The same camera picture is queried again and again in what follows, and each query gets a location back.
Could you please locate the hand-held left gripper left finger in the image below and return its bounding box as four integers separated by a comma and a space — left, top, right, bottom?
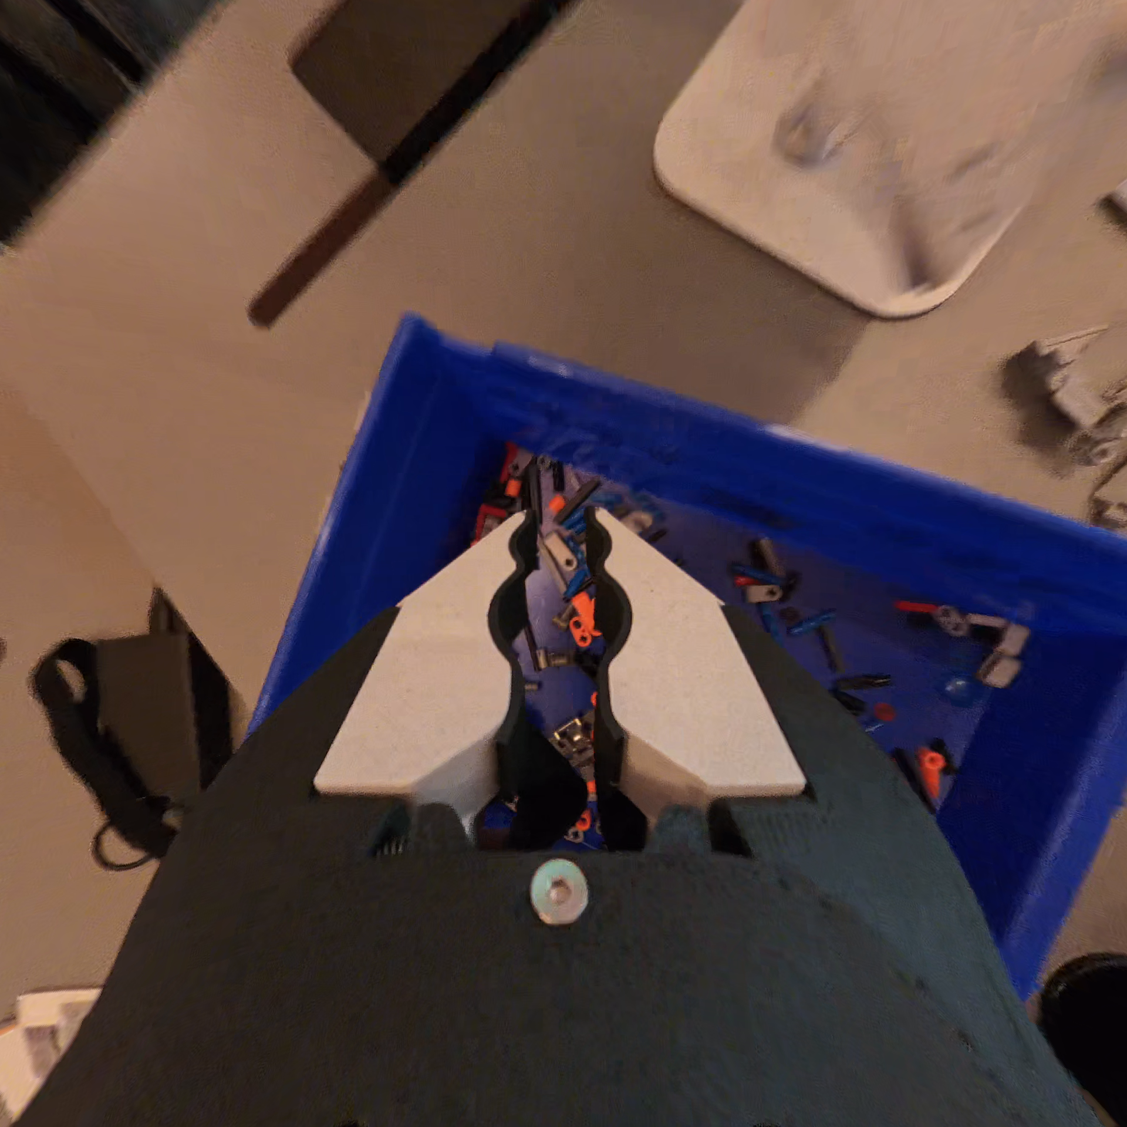
310, 508, 540, 833

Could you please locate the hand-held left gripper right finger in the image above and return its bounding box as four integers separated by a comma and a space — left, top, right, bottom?
582, 505, 808, 830

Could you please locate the heap of mixed coloured pieces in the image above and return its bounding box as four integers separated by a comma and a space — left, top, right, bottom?
474, 444, 1032, 845

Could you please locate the blue plastic bin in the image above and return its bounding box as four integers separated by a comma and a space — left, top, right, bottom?
247, 311, 1127, 999

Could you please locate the printed white paper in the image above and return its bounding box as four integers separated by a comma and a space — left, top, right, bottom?
0, 987, 102, 1117

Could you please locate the black rounded object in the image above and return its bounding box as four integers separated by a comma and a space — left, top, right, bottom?
1039, 955, 1127, 1127

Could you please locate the white rounded tray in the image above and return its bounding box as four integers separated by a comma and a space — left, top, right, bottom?
651, 0, 1127, 318

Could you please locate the pale blue book stand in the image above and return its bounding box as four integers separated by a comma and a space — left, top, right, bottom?
768, 36, 1127, 296

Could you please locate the black strap bag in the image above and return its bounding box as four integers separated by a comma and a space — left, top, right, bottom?
31, 587, 234, 870

